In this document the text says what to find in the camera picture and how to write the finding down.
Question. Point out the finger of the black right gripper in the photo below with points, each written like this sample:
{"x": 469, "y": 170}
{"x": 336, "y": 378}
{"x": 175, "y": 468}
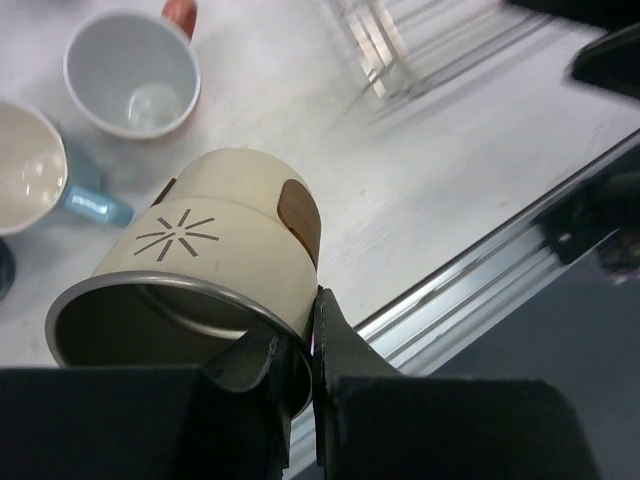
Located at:
{"x": 611, "y": 63}

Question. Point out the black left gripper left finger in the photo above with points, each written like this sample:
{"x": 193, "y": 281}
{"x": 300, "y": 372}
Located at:
{"x": 229, "y": 419}

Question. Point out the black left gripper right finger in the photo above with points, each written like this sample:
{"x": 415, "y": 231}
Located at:
{"x": 373, "y": 422}

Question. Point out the cream cup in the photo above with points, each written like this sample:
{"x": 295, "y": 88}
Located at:
{"x": 231, "y": 245}

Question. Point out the light blue mug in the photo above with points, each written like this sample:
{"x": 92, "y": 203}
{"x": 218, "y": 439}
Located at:
{"x": 42, "y": 171}

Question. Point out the pink mug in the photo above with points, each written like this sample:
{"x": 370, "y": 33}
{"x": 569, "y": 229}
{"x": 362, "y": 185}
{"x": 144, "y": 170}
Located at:
{"x": 135, "y": 75}

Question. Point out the dark blue mug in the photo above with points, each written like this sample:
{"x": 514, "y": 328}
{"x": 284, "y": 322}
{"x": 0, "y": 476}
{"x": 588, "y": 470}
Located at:
{"x": 7, "y": 269}

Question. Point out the aluminium front rail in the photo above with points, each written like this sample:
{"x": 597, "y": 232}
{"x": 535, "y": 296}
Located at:
{"x": 507, "y": 309}

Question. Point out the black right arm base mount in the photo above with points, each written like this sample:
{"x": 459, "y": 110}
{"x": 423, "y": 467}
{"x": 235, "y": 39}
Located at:
{"x": 600, "y": 216}

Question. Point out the metal wire dish rack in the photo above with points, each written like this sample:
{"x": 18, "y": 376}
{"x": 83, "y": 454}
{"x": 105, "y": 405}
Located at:
{"x": 405, "y": 49}

